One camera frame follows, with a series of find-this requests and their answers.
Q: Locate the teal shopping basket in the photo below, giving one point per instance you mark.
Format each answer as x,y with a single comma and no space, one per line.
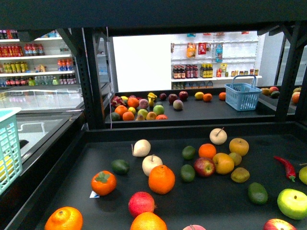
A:
9,143

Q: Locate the yellow lemon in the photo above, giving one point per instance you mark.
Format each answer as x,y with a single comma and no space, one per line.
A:
6,167

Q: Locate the black fruit shelf tray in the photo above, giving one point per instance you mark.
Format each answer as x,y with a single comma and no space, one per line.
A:
97,172

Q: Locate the pile of fruit far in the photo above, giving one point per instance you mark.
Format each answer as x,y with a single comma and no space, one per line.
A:
132,108

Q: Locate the white pear back left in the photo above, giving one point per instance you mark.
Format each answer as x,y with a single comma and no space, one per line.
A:
141,148

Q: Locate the white pear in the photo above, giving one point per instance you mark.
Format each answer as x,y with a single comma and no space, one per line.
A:
218,136
149,162
141,148

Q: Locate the white pear middle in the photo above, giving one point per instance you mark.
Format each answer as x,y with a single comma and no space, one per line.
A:
149,162

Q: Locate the green lime back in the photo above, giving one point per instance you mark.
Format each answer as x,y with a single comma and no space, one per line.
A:
188,153

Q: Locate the dark green lime left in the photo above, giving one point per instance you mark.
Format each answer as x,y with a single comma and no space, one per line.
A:
120,167

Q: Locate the large orange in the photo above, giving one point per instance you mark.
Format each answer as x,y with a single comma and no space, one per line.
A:
161,179

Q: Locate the small orange tangerine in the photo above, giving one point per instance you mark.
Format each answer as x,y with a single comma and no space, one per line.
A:
207,150

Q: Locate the green lime front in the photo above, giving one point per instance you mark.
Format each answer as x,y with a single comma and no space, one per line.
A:
187,173

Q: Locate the white pear back right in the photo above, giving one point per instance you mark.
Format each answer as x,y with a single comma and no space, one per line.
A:
218,136

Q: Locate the red yellow apple middle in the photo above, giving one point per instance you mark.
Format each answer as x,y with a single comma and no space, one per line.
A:
204,167

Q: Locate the orange persimmon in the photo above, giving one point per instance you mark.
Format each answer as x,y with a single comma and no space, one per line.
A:
103,183

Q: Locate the yellow orange apple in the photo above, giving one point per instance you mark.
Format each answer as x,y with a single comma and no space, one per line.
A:
224,164

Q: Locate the red pomegranate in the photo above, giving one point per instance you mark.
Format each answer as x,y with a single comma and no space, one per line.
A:
141,202

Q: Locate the blue shopping basket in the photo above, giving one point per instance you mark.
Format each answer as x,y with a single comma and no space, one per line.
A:
242,96

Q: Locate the white price tag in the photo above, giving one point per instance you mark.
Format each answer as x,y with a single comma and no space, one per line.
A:
94,195

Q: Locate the brown kiwi front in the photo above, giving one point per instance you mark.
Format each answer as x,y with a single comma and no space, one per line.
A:
240,175

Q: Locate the orange front left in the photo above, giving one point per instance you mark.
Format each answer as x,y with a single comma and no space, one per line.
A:
148,221

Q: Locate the pale peach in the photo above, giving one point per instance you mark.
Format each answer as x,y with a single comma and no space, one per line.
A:
194,227

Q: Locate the dark green avocado front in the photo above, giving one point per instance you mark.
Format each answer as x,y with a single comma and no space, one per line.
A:
257,193

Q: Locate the orange far left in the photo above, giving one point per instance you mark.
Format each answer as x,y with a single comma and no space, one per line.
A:
65,218

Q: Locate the red chili pepper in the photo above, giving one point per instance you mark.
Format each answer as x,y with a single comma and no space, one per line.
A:
289,168

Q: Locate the yellow green pear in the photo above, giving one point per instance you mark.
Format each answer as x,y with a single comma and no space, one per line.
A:
303,173

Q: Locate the red apple front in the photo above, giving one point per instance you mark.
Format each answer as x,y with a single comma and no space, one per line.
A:
278,224

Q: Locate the green apple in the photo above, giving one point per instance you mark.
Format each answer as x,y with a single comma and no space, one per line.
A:
292,203

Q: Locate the black shelf post left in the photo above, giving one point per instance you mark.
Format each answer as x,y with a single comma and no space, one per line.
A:
81,42

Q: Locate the black shelf post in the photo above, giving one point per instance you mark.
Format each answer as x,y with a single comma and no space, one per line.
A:
81,42
290,73

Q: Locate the black shelf post right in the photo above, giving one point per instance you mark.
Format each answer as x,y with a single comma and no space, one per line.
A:
290,73

